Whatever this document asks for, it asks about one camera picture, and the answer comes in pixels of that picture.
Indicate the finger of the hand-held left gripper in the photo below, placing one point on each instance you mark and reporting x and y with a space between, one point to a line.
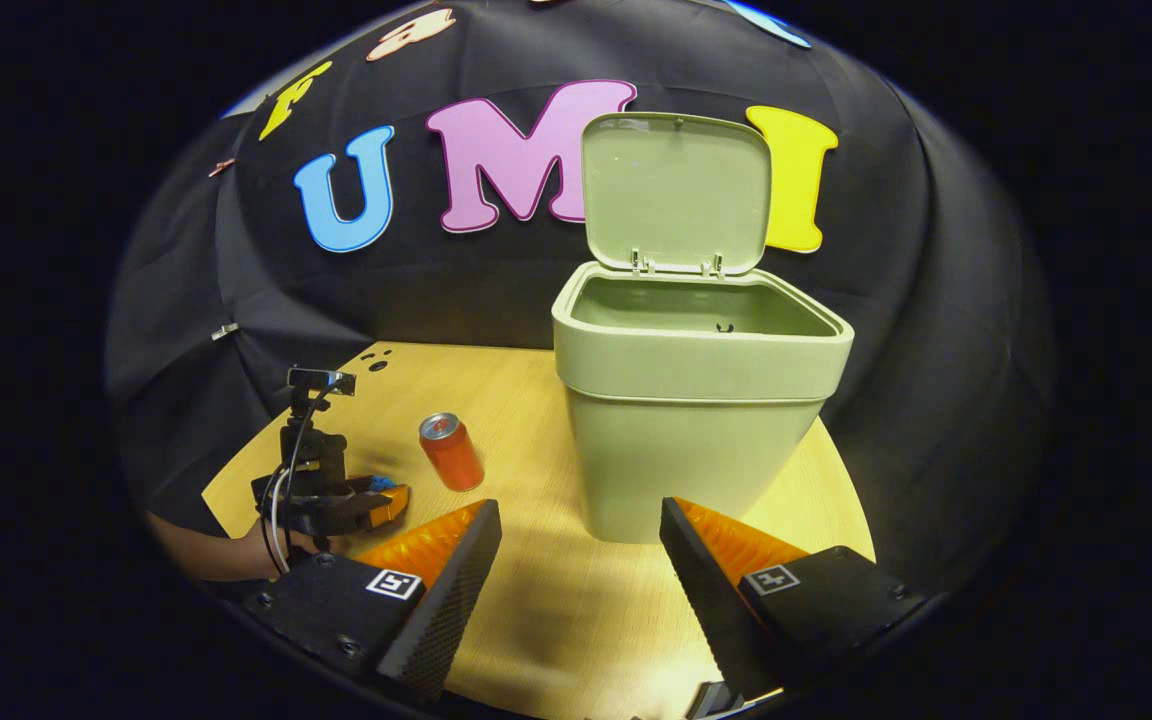
358 483
356 512

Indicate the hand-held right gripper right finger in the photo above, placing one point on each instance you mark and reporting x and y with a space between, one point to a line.
706 590

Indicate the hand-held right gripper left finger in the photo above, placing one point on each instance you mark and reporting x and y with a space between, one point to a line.
451 590

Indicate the blue paper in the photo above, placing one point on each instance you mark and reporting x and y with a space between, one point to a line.
384 483

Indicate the orange pop can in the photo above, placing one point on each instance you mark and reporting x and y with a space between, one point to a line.
454 460

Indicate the green desktop garbage bin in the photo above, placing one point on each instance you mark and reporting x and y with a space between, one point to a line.
686 440

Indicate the wooden desktop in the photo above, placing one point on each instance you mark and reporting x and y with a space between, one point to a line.
536 600

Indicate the silver cloth clip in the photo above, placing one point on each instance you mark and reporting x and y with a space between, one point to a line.
224 330

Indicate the copper cloth clip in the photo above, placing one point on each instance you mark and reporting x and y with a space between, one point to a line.
221 167

